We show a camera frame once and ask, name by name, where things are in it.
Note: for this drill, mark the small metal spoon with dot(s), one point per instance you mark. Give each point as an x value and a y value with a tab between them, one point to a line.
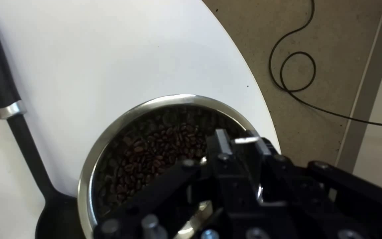
196	222

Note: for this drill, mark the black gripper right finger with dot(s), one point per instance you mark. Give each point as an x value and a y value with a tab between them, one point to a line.
332	194

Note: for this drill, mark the coffee beans in silver bowl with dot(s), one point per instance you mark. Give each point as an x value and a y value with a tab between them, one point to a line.
156	146

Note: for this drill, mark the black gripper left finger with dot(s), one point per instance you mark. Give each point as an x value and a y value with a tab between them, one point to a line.
165	186

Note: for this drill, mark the black ladle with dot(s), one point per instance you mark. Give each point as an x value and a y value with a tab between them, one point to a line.
6	87

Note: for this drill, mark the silver metal bowl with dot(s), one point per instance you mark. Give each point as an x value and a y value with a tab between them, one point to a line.
112	141

